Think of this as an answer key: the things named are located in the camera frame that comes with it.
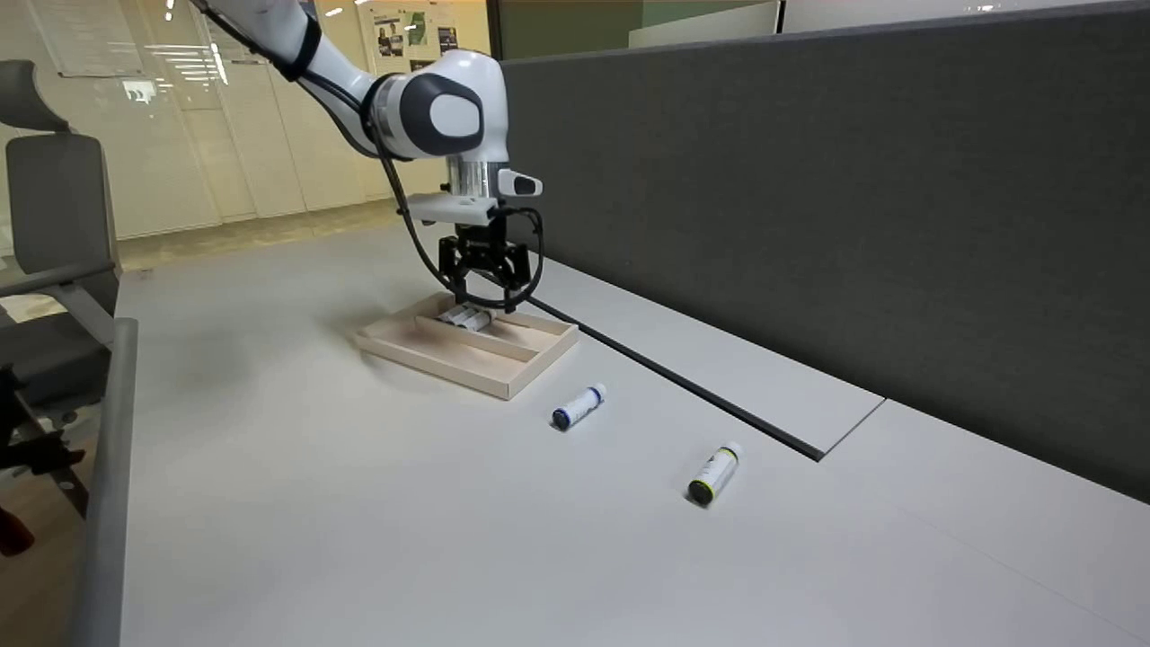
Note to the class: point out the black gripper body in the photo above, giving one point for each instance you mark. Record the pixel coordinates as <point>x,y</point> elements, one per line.
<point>484,251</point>

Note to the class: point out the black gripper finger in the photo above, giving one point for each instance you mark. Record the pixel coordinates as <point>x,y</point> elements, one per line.
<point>460,294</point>
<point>507,297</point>

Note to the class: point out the battery with blue band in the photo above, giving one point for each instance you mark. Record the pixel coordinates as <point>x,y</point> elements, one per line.
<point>576,406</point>

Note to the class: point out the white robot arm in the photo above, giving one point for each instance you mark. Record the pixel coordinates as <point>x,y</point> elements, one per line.
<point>440,138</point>

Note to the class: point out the light wooden divided tray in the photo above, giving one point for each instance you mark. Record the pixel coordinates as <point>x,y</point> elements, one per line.
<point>497,361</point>

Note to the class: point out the grey office chair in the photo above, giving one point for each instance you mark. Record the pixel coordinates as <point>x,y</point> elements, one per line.
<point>62,237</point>

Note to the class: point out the grey partition panel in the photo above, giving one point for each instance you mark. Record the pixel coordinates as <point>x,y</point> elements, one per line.
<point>954,213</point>

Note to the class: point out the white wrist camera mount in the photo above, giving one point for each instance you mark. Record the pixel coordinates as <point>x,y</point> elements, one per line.
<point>474,192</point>

